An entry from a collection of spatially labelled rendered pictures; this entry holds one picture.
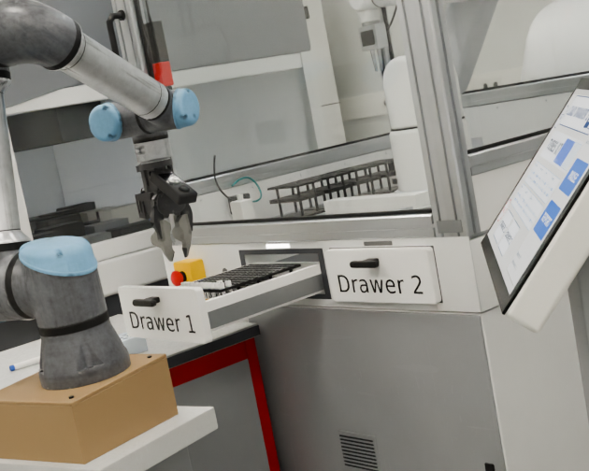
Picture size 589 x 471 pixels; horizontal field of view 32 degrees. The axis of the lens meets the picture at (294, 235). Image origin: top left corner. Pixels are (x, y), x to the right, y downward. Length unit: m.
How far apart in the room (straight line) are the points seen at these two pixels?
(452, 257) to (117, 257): 1.31
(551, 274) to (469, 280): 0.74
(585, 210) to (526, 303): 0.12
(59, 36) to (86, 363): 0.54
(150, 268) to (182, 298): 1.03
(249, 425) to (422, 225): 0.71
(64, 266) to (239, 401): 0.84
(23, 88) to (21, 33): 1.15
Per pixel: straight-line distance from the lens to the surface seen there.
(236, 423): 2.42
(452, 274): 1.97
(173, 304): 2.09
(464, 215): 1.93
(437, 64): 1.91
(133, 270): 3.04
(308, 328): 2.31
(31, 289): 1.72
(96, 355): 1.71
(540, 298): 1.23
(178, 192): 2.12
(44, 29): 1.77
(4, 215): 1.81
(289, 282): 2.18
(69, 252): 1.70
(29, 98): 2.92
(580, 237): 1.22
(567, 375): 2.19
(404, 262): 2.03
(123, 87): 1.92
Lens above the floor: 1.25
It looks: 7 degrees down
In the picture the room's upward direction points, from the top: 11 degrees counter-clockwise
